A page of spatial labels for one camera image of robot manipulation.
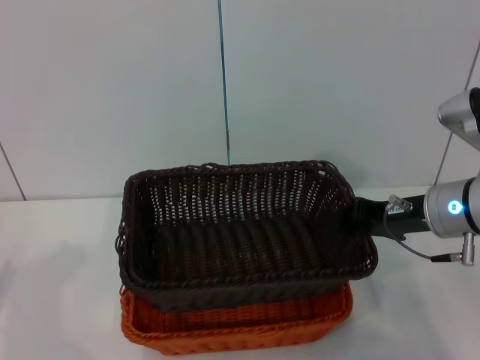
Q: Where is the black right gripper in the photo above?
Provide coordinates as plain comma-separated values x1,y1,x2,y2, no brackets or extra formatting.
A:
352,193,429,243

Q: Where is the dark brown woven basket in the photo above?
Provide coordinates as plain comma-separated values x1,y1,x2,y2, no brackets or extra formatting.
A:
113,160,379,315

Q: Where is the orange woven plastic basket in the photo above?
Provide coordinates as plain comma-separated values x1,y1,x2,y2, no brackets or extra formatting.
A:
118,280,354,357

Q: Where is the clear plastic cable plug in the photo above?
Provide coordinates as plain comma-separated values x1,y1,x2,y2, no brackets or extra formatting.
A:
387,193,414,212

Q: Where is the thin grey gripper cable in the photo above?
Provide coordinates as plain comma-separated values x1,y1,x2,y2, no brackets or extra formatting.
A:
382,209,457,263

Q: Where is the silver metal cable connector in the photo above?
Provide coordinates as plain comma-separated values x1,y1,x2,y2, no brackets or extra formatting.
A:
453,232,476,268

